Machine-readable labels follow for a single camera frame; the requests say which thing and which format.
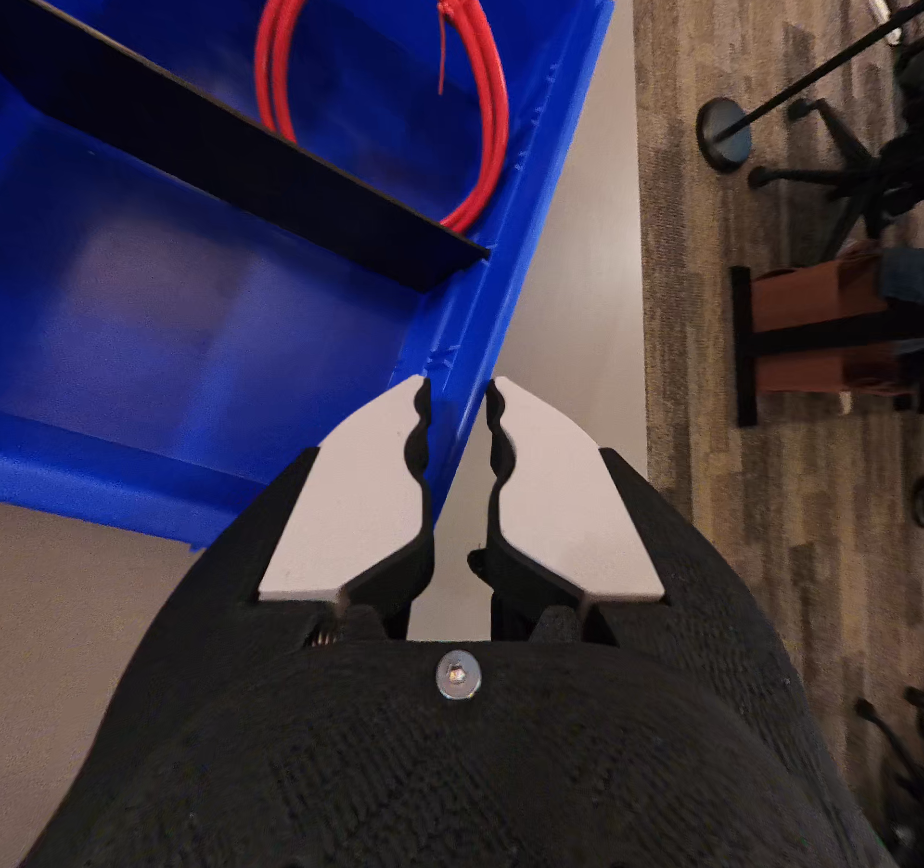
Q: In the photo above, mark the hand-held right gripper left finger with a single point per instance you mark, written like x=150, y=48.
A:
x=346, y=507

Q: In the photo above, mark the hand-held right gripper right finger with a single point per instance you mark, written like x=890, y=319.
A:
x=570, y=514

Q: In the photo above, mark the blue plastic bin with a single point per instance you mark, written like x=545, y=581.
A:
x=144, y=348

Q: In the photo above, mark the grey desk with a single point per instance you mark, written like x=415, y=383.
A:
x=577, y=268

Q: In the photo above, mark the black bin divider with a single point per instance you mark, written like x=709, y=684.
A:
x=216, y=160

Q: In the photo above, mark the black office chair base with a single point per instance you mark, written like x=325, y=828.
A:
x=902, y=760
x=852, y=175

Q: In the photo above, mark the white power strip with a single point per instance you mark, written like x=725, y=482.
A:
x=882, y=5

